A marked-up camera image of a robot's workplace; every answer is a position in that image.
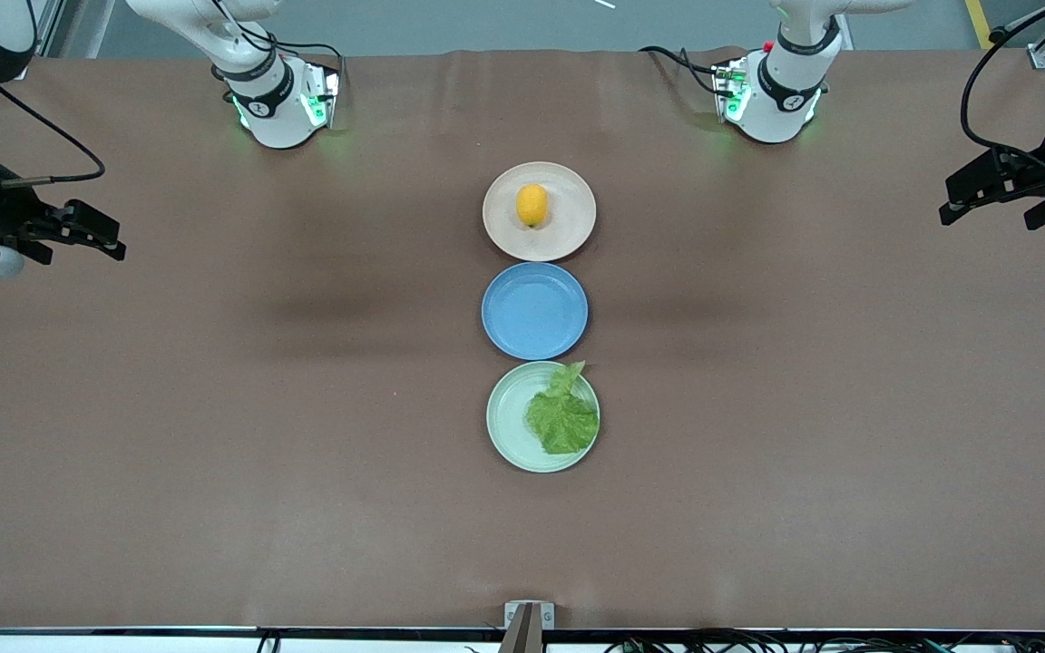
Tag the metal base connector box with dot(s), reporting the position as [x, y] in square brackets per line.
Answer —
[325, 95]
[729, 91]

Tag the brown table mat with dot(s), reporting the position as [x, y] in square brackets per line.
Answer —
[214, 499]

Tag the yellow lemon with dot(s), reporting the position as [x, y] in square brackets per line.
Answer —
[532, 206]

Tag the beige round plate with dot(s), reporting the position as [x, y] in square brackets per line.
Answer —
[568, 231]

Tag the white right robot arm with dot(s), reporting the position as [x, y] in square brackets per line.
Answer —
[273, 109]

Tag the blue round plate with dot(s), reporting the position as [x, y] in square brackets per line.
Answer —
[534, 311]

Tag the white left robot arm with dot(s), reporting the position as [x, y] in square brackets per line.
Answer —
[781, 100]

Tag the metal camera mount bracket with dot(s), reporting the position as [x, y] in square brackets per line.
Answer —
[528, 621]

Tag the pale green round plate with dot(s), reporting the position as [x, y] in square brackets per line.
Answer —
[509, 422]

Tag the green lettuce leaf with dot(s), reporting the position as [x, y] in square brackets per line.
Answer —
[563, 419]

